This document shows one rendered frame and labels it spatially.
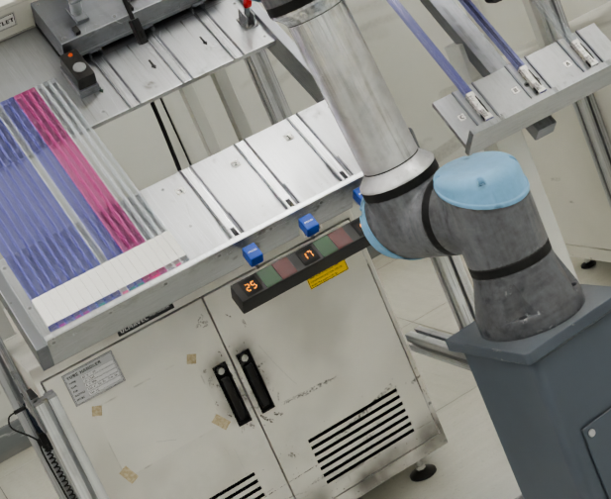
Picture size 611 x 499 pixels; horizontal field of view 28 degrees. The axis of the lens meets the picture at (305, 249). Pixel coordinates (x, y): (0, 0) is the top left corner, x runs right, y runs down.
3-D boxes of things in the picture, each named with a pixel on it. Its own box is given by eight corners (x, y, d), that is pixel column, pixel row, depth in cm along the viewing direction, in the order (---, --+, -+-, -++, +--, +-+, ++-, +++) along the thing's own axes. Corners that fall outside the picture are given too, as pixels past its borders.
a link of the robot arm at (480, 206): (515, 269, 161) (478, 174, 157) (441, 274, 171) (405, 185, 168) (566, 228, 168) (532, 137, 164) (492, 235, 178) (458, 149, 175)
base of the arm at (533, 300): (607, 292, 168) (582, 227, 165) (527, 347, 162) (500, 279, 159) (536, 285, 181) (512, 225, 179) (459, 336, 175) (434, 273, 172)
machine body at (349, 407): (459, 466, 261) (349, 202, 246) (169, 649, 239) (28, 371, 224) (334, 405, 321) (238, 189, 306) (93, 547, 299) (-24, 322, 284)
